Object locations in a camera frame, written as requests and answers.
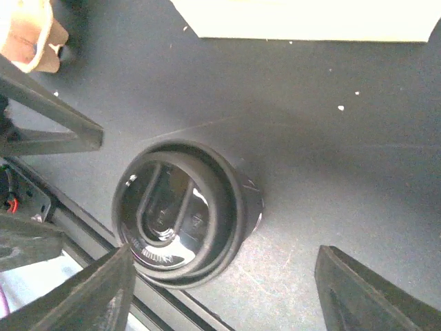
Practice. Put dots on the cream paper bag with handles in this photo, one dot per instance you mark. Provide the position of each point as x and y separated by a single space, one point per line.
376 21

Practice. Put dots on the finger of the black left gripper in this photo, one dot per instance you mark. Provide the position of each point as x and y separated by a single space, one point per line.
24 242
83 135

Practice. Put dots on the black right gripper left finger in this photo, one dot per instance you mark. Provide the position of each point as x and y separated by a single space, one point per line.
97 298

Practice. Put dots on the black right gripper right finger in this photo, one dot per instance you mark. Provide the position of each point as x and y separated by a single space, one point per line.
354 297

